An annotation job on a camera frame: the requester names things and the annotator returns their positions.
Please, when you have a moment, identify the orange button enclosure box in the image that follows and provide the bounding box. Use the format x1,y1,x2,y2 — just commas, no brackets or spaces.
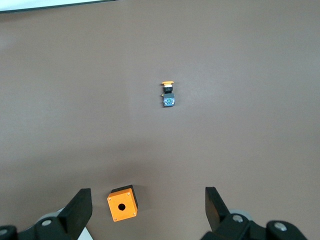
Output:
106,184,140,223

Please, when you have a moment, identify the orange mushroom push button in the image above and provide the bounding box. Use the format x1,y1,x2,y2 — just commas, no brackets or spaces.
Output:
159,79,176,109

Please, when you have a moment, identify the white flat piece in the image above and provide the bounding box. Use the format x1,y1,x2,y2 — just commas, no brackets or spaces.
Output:
77,226,94,240

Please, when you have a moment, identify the white table edge strip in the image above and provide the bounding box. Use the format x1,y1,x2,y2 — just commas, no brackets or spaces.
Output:
0,0,118,14

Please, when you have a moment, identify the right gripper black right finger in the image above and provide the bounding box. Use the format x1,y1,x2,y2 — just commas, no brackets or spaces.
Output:
199,186,308,240

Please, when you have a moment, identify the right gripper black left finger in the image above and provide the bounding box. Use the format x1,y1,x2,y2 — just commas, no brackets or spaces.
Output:
0,187,93,240

